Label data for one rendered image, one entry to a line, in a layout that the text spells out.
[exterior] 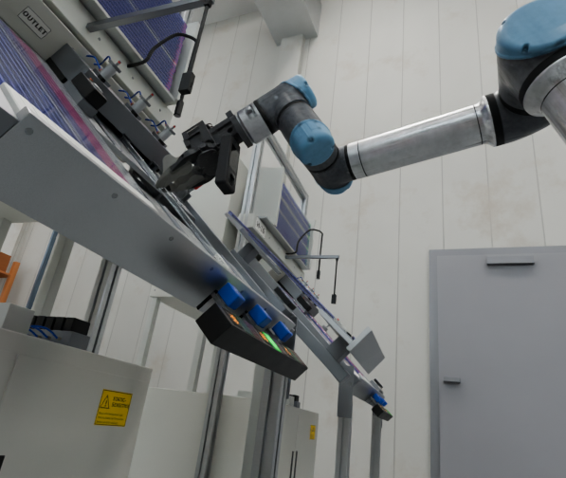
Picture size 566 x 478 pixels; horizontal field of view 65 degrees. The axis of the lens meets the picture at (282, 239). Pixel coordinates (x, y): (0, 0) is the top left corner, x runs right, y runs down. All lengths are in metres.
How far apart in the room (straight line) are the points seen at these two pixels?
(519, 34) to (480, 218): 3.66
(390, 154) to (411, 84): 4.49
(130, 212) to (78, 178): 0.07
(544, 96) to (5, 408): 0.90
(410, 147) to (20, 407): 0.79
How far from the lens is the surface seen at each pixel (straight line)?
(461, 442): 3.88
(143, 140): 1.11
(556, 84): 0.75
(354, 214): 4.56
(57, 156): 0.41
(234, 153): 0.89
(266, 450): 0.92
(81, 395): 0.90
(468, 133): 0.89
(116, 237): 0.49
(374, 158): 0.89
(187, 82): 0.90
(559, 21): 0.78
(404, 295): 4.15
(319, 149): 0.82
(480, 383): 3.91
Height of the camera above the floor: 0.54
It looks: 23 degrees up
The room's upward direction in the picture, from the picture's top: 8 degrees clockwise
